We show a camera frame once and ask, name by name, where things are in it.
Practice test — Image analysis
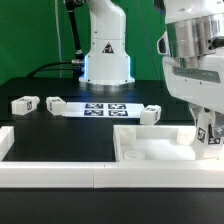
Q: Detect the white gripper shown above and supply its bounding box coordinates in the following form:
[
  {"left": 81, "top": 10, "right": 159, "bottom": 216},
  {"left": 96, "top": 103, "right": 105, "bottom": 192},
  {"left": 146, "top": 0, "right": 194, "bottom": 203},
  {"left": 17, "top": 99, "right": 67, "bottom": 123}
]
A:
[{"left": 162, "top": 54, "right": 224, "bottom": 138}]

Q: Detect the white square table top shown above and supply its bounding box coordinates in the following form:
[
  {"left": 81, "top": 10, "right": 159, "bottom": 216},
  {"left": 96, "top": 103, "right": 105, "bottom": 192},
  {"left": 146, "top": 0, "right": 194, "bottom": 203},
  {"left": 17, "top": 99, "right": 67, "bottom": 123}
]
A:
[{"left": 113, "top": 124, "right": 224, "bottom": 164}]

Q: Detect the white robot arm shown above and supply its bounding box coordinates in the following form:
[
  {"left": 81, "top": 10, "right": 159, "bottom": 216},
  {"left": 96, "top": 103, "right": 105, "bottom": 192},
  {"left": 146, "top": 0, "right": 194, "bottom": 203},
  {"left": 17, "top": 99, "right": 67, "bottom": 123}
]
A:
[{"left": 64, "top": 0, "right": 224, "bottom": 138}]

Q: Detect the white sheet with markers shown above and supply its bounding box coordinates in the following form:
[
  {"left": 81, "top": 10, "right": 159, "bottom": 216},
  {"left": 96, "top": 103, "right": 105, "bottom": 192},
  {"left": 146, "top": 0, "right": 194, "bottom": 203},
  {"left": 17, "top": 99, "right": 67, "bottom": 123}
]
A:
[{"left": 64, "top": 102, "right": 144, "bottom": 118}]

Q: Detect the white U-shaped fence wall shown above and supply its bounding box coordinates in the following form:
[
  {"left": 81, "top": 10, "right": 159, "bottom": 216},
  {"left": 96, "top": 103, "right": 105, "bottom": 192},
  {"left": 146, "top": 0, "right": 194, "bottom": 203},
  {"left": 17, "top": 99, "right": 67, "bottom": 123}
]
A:
[{"left": 0, "top": 126, "right": 224, "bottom": 188}]

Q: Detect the black cable bundle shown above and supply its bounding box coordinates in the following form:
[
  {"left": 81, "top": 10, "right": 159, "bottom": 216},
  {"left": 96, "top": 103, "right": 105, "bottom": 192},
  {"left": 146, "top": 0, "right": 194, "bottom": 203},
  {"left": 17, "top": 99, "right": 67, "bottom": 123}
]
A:
[{"left": 26, "top": 0, "right": 85, "bottom": 78}]

